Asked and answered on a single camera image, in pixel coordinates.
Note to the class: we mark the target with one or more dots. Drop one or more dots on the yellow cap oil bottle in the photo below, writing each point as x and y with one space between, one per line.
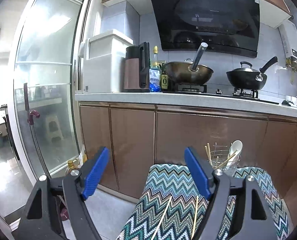
72 164

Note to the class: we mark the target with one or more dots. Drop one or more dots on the sliding glass door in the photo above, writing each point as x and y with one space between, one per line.
49 34

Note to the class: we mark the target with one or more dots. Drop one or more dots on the white plastic stool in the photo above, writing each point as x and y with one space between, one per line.
53 129

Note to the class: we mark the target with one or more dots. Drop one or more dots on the white storage container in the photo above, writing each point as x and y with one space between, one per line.
103 62

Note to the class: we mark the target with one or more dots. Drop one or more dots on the dark soy sauce bottle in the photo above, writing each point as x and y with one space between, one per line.
164 82

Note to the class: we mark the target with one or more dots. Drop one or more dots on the white speckled countertop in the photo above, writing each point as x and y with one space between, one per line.
192 100

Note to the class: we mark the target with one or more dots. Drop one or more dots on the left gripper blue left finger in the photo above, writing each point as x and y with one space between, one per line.
77 187

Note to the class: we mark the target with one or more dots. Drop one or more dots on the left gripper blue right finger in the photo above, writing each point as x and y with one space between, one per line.
214 185

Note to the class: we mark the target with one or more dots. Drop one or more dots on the white blue salt bag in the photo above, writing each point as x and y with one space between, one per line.
154 80

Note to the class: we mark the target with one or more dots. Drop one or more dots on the brown black electric kettle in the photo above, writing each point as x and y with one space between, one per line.
136 72

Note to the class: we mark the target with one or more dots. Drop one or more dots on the black wok with handle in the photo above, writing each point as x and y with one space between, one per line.
246 77

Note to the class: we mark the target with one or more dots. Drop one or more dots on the bronze wok with handle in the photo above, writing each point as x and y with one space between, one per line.
190 72

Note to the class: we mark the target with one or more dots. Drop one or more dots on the wire utensil holder basket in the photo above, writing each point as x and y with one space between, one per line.
218 154

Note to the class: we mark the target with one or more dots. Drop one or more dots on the black range hood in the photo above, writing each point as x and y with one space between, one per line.
227 26

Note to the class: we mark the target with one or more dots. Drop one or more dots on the black gas stove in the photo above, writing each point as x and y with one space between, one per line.
231 92

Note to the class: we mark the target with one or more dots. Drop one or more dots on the tall yellow cap bottle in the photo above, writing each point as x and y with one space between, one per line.
154 61

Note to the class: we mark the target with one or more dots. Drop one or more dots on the bamboo chopstick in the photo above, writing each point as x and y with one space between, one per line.
208 152
162 217
195 218
226 161

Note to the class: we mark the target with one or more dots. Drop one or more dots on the white ceramic spoon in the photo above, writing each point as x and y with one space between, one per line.
231 152
236 145

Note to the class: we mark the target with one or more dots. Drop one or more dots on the bamboo chopstick in basket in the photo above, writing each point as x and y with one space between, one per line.
208 152

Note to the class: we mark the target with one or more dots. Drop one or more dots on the white gas water heater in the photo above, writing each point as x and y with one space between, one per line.
288 34

